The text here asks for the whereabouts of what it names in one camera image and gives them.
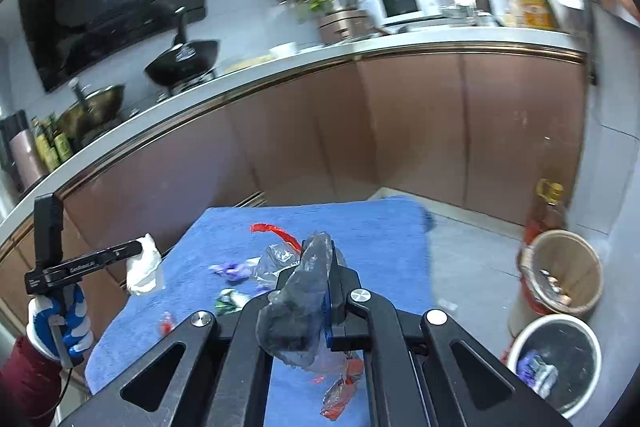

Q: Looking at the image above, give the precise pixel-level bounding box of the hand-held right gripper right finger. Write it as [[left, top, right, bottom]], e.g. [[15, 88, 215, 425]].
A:
[[325, 254, 574, 427]]

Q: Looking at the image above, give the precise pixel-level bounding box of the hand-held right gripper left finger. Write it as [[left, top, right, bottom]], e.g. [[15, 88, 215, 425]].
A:
[[60, 264, 301, 427]]

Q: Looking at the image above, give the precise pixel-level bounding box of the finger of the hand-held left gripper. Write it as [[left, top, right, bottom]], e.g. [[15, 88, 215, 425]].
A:
[[87, 241, 144, 270]]

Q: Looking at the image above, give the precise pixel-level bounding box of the white tissue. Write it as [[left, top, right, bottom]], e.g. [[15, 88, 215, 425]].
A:
[[125, 233, 166, 295]]

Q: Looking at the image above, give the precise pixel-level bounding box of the clear plastic bag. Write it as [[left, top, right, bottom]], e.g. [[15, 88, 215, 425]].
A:
[[252, 244, 301, 290], [256, 232, 351, 375]]

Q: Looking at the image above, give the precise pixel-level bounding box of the purple candy wrapper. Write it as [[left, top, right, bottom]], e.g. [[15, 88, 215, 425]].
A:
[[209, 259, 253, 283], [517, 352, 541, 383]]

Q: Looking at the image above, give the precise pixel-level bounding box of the white rimmed trash bin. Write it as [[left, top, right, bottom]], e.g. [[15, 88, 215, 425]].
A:
[[506, 314, 602, 418]]

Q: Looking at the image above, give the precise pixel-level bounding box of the beige trash bin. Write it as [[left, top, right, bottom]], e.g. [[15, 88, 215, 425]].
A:
[[510, 229, 603, 338]]

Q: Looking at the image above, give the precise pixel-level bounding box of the person's left forearm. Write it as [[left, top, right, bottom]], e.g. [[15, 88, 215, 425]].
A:
[[0, 336, 68, 427]]

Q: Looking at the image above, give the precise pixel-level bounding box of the person's left hand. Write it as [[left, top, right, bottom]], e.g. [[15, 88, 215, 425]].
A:
[[27, 283, 94, 364]]

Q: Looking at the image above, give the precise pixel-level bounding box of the green snack wrapper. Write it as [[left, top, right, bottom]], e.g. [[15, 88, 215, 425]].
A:
[[215, 288, 251, 314]]

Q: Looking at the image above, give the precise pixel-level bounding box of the brown cylindrical container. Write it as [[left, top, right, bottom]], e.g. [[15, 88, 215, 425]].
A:
[[9, 127, 47, 192]]

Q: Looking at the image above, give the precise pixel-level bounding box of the blue towel covered table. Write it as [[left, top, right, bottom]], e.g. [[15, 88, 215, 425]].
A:
[[84, 196, 436, 427]]

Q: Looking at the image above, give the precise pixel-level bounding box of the red clear candy wrapper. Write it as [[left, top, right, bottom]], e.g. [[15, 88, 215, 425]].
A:
[[320, 357, 363, 420]]

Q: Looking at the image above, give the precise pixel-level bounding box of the dark green glass bottle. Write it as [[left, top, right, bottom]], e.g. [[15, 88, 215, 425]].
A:
[[54, 127, 75, 160], [42, 114, 61, 165], [31, 117, 48, 172]]

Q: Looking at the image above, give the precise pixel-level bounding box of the red plastic strip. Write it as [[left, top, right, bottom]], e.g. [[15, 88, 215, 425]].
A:
[[250, 223, 303, 253]]

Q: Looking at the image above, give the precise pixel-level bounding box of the steel wok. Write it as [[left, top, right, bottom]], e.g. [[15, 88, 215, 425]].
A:
[[54, 78, 127, 142]]

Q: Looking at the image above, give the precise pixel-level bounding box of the brown kitchen cabinet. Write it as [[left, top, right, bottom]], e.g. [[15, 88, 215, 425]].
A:
[[0, 42, 588, 358]]

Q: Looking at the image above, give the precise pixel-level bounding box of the black wok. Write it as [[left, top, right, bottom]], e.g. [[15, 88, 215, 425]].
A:
[[144, 6, 222, 88]]

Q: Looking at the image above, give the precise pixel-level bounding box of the cooking oil bottle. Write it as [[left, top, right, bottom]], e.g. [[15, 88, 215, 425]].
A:
[[522, 178, 568, 258]]

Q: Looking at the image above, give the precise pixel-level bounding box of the brown rice cooker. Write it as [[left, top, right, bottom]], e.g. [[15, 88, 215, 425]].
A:
[[316, 9, 373, 46]]

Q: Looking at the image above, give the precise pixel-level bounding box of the green leafy plant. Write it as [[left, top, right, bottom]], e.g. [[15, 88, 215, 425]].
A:
[[299, 0, 341, 22]]

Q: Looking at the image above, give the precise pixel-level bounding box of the white microwave oven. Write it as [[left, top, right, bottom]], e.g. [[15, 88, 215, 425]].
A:
[[375, 0, 468, 28]]

